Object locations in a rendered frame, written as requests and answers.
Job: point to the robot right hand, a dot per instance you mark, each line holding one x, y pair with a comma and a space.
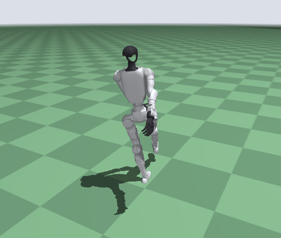
149, 127

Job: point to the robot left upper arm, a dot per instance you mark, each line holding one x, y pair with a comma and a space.
116, 78

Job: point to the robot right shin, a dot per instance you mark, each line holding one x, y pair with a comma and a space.
155, 138

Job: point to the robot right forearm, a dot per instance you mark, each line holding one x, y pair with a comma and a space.
152, 102

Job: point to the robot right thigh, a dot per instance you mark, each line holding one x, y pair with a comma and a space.
155, 123

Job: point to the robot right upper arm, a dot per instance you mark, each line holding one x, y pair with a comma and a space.
150, 82

